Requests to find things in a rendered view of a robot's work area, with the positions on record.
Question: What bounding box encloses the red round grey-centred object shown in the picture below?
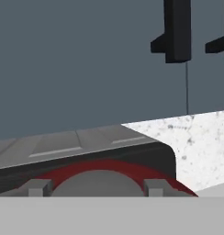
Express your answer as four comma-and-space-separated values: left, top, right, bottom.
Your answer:
34, 158, 198, 197

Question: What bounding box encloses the grey and black appliance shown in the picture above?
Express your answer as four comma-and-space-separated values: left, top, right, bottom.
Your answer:
0, 123, 178, 197

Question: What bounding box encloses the wide blue-grey cupboard door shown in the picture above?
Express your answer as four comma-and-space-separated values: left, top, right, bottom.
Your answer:
0, 0, 188, 141

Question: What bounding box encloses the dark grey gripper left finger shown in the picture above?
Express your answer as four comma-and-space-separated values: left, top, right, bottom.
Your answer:
0, 178, 54, 198

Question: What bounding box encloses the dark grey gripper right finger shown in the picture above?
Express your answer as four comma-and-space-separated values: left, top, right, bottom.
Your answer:
142, 178, 195, 198

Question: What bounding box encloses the narrow blue-grey cupboard door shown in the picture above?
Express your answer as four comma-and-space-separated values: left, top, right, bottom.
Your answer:
186, 0, 224, 116

